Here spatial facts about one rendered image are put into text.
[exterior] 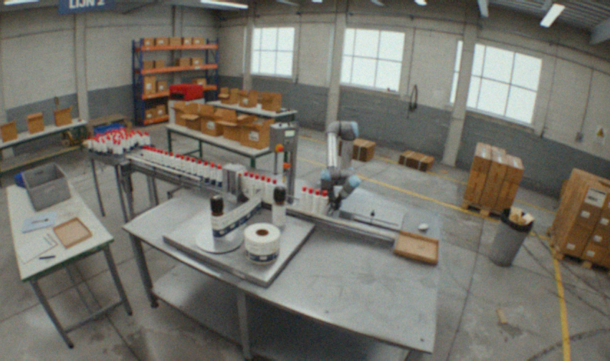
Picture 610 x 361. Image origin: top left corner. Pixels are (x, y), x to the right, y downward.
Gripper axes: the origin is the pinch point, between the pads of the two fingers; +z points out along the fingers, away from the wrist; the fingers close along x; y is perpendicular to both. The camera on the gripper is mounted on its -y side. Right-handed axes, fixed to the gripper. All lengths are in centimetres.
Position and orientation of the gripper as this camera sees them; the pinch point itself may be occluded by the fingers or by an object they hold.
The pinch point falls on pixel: (327, 211)
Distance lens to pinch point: 215.5
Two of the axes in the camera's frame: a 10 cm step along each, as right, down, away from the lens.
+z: -5.2, 6.8, 5.2
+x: 7.6, 6.5, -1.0
